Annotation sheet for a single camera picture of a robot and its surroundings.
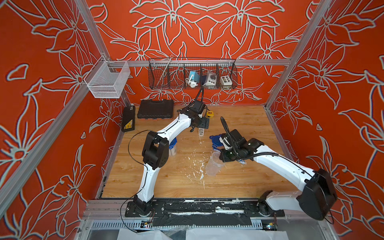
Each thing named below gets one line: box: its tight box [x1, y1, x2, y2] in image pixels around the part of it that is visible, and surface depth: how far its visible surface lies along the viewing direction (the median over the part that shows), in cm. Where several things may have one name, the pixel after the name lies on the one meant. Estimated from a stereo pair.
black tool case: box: [137, 99, 174, 119], surface depth 116 cm
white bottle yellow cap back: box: [198, 128, 205, 137], surface depth 102 cm
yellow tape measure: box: [206, 111, 214, 118], surface depth 115 cm
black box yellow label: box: [121, 105, 136, 133], surface depth 109 cm
